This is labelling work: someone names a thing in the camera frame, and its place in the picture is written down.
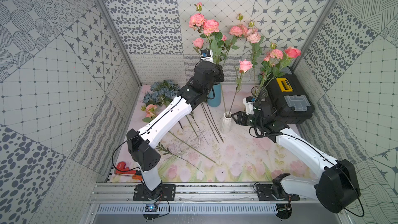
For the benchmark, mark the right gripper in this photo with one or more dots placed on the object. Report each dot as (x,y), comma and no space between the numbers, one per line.
(241,116)

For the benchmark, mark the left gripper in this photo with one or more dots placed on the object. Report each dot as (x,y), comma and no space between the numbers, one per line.
(213,72)

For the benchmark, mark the pink rose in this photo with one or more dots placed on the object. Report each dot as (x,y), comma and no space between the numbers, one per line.
(243,67)

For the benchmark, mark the pink peony flower stem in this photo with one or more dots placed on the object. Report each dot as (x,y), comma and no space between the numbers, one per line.
(235,32)

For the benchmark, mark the large pink rose stem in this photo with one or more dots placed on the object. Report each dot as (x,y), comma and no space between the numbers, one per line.
(289,54)

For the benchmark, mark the pink carnation stem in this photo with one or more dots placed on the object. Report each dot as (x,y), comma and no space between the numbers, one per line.
(166,151)

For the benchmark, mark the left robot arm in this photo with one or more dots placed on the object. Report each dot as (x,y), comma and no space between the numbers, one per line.
(142,143)

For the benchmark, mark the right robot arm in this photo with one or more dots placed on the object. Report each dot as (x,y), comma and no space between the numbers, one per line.
(336,185)

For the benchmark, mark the clear glass vase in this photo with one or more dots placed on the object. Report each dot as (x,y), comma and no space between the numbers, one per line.
(258,91)

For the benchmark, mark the blue cylindrical vase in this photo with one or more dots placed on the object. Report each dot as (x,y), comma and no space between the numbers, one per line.
(214,97)

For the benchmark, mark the white ribbed vase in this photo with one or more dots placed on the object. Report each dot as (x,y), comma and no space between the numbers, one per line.
(226,123)

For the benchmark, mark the bunch of artificial flowers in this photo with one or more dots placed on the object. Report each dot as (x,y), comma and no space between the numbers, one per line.
(162,93)

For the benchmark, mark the black toolbox yellow latch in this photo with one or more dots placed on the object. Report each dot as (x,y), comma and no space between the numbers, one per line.
(290,103)

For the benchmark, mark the red pipe wrench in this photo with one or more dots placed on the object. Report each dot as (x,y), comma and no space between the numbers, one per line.
(123,170)

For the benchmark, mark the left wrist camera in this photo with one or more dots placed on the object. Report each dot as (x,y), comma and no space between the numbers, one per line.
(207,55)

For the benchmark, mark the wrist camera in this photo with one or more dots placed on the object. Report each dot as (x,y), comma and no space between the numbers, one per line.
(207,55)
(249,105)

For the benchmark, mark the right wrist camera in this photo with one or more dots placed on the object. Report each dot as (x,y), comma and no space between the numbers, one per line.
(249,105)

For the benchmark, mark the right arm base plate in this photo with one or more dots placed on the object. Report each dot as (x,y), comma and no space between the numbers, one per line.
(270,192)

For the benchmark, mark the aluminium rail frame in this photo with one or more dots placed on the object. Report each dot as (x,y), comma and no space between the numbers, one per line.
(235,192)

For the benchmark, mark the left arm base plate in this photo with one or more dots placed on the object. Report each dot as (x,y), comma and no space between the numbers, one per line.
(163,191)

